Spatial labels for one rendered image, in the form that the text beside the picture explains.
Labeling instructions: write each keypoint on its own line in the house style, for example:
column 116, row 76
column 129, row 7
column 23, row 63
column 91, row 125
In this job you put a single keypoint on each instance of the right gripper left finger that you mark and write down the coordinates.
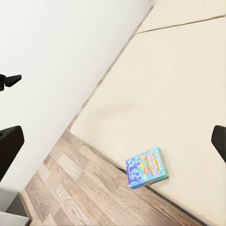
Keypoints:
column 11, row 141

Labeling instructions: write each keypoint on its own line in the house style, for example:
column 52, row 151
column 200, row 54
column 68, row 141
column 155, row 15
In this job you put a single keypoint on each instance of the bed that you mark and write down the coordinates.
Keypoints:
column 168, row 89

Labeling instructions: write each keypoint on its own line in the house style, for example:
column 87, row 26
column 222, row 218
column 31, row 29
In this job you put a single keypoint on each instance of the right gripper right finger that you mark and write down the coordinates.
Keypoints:
column 218, row 139

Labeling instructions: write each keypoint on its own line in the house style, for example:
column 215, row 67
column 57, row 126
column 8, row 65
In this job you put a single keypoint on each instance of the board game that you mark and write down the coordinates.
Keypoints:
column 146, row 168

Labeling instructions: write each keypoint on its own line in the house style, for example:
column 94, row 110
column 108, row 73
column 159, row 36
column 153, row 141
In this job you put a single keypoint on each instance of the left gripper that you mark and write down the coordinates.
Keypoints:
column 8, row 81

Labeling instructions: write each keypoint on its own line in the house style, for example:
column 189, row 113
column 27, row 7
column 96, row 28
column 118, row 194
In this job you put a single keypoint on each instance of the desk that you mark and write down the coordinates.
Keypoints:
column 12, row 209

